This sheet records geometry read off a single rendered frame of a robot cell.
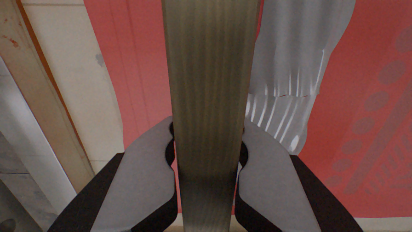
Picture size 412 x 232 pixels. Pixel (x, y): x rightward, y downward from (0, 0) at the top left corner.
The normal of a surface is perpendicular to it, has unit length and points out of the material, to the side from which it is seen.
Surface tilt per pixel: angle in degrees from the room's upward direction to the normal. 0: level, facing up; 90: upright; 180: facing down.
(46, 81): 90
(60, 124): 90
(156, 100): 0
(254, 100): 21
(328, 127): 0
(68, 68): 0
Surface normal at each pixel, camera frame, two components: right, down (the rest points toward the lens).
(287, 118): -0.54, 0.35
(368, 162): 0.00, 0.50
